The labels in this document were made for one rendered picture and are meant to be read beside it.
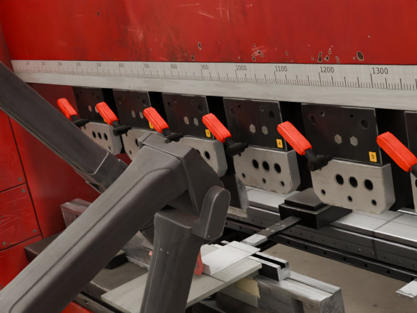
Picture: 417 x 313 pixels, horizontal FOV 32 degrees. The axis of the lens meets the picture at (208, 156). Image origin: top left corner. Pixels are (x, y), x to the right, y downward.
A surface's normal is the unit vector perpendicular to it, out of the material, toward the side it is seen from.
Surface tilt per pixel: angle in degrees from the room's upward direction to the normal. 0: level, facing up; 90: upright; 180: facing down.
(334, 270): 0
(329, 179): 90
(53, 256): 25
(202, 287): 0
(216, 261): 0
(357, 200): 90
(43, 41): 90
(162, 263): 73
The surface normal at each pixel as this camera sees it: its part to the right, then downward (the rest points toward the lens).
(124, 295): -0.19, -0.94
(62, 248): -0.18, -0.73
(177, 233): -0.58, 0.04
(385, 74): -0.78, 0.32
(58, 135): 0.57, 0.13
